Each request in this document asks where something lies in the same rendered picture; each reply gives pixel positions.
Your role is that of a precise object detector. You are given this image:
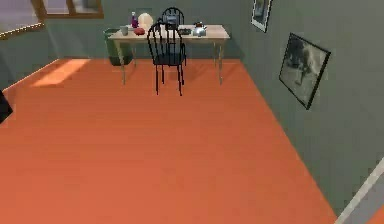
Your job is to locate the dark green bin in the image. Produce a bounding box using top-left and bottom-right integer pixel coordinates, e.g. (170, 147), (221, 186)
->
(102, 27), (134, 67)

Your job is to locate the pale wooden table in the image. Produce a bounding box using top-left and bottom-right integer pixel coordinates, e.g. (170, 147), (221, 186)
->
(108, 24), (231, 86)

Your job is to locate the white framed picture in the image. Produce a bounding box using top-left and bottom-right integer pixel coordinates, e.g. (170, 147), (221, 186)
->
(250, 0), (274, 34)

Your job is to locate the silver kettle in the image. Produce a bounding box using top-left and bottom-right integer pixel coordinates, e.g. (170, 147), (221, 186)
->
(192, 21), (208, 37)

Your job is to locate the white door frame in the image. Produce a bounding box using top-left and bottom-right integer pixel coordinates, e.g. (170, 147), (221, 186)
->
(334, 156), (384, 224)

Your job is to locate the black furniture corner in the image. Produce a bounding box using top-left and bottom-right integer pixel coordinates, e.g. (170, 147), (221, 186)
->
(0, 89), (14, 125)

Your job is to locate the black framed picture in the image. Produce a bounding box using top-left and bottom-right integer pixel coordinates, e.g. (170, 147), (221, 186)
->
(278, 32), (332, 111)

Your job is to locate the cream round bowl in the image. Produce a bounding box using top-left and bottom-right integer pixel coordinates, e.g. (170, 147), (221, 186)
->
(137, 12), (155, 32)

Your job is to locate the brown framed window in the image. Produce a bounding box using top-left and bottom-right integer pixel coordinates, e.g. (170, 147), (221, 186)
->
(0, 0), (48, 41)
(42, 0), (105, 20)

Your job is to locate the black spindle-back chair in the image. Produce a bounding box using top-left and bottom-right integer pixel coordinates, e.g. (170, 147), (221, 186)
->
(161, 6), (185, 31)
(146, 21), (188, 97)

